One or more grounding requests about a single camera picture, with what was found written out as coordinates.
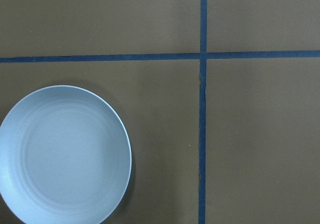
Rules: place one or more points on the blue plate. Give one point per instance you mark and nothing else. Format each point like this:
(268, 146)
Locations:
(65, 157)

